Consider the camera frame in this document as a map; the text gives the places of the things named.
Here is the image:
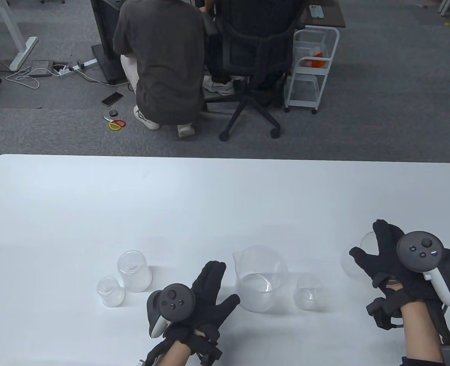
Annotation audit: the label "white cable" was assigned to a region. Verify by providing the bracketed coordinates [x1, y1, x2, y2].
[6, 67, 40, 90]

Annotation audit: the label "black office chair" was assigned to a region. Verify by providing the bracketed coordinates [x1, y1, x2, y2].
[200, 15, 304, 142]

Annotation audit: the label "small clear plastic beaker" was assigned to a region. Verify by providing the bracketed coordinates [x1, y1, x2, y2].
[293, 273, 326, 311]

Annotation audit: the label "person's right hand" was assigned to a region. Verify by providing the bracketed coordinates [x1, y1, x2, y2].
[349, 219, 450, 306]

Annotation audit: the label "medium clear plastic beaker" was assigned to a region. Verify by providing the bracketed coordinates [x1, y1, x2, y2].
[117, 250, 153, 294]

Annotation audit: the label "white power strip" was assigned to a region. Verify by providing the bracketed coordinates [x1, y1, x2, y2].
[72, 58, 98, 71]

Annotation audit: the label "largest clear plastic beaker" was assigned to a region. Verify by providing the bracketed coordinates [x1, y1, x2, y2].
[232, 245, 289, 314]

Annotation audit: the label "person's right forearm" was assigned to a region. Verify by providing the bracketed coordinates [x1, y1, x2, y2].
[400, 303, 445, 361]

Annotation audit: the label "white office desk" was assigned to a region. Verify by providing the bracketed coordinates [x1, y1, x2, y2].
[0, 0, 39, 72]

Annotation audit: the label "smallest clear plastic beaker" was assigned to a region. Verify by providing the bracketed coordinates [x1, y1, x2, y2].
[96, 277, 126, 308]

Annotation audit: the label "black glove cable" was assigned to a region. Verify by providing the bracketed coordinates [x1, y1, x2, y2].
[139, 339, 172, 366]

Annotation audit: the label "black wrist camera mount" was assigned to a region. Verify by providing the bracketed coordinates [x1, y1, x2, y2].
[366, 297, 401, 330]
[194, 335, 223, 366]

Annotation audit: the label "person's left hand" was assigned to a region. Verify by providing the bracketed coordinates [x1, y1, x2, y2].
[163, 260, 241, 344]

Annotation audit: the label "orange and white object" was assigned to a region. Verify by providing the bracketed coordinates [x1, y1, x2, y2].
[305, 46, 330, 69]

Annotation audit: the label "black and white controller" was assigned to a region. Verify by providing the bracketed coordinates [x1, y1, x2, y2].
[146, 283, 196, 339]
[396, 231, 450, 307]

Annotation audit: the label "dark smartphone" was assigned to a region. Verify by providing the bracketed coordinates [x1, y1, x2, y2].
[101, 91, 124, 107]

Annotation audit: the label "dark brown desk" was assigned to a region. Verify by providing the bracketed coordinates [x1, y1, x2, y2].
[303, 0, 347, 28]

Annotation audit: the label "large clear plastic beaker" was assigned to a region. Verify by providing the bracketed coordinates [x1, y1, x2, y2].
[339, 231, 380, 279]

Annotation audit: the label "person's left forearm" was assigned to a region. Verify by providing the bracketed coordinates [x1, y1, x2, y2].
[154, 340, 195, 366]

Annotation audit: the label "red and yellow scissors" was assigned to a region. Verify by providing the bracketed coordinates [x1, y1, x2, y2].
[103, 115, 127, 132]

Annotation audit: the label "black floor stand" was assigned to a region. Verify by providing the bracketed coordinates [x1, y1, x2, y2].
[90, 0, 130, 85]

